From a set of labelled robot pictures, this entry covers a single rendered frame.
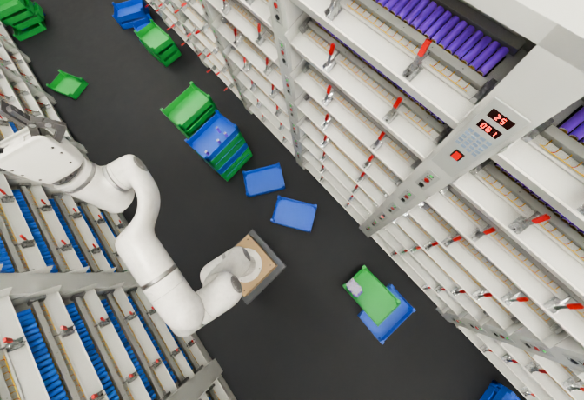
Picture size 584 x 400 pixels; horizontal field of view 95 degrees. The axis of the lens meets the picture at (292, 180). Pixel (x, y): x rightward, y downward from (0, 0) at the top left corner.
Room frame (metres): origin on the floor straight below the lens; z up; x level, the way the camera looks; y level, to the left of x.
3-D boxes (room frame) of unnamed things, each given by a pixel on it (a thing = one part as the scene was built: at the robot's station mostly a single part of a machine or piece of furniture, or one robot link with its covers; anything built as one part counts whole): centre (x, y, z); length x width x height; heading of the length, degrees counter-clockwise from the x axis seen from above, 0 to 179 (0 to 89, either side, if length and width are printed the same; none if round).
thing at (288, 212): (0.43, 0.05, 0.04); 0.30 x 0.20 x 0.08; 61
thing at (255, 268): (0.13, 0.38, 0.47); 0.19 x 0.19 x 0.18
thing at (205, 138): (1.00, 0.44, 0.44); 0.30 x 0.20 x 0.08; 125
